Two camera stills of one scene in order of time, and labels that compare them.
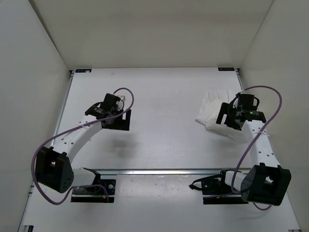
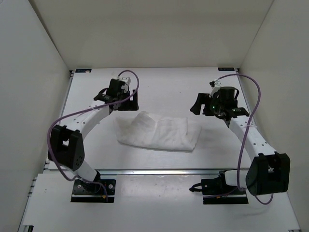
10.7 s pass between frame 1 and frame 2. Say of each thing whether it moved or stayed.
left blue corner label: stayed
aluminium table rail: stayed
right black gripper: moved
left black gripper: moved
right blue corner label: stayed
